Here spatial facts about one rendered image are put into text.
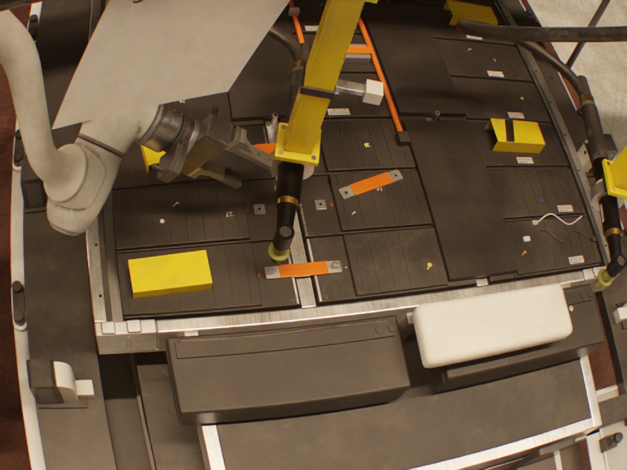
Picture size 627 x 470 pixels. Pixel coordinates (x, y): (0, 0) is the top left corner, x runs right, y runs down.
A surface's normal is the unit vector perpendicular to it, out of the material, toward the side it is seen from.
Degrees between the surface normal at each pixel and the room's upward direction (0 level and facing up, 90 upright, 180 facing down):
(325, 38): 90
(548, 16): 0
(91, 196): 67
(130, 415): 0
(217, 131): 30
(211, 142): 90
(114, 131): 45
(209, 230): 0
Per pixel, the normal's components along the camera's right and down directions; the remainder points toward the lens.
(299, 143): -0.08, 0.87
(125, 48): 0.58, 0.76
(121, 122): 0.48, 0.30
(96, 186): 0.79, 0.36
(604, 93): 0.18, -0.46
